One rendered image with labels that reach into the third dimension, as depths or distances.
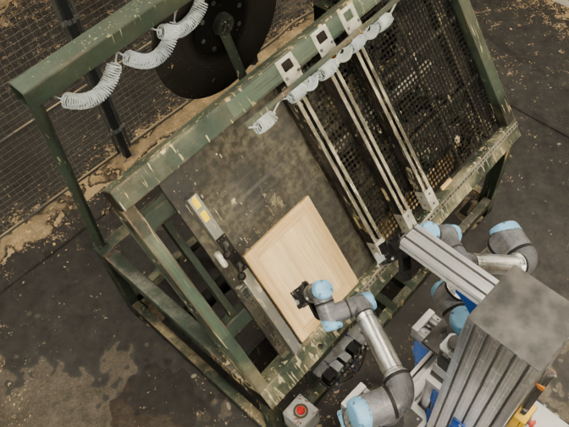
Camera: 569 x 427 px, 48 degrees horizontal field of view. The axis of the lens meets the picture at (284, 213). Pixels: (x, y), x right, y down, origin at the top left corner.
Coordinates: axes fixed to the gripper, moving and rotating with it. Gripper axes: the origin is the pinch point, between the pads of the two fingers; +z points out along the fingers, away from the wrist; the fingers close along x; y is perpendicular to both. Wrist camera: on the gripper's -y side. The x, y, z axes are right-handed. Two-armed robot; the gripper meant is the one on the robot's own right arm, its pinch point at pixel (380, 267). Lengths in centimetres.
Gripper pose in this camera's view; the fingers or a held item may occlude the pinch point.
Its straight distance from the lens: 257.6
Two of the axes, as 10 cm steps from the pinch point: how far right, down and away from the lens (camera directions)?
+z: -4.2, 3.8, 8.2
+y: -4.1, -8.9, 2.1
